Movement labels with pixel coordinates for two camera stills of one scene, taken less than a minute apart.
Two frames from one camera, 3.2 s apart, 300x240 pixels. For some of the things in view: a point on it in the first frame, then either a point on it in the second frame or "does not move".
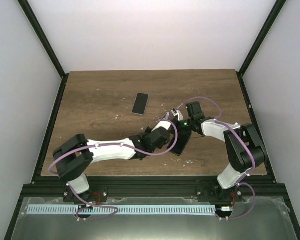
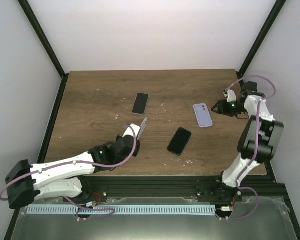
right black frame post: [275, 11] does not move
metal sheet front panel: [254, 218] does not move
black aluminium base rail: [254, 186] does not move
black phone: [167, 116] to [142, 127]
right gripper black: [179, 132] to [221, 108]
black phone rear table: [140, 103] does not move
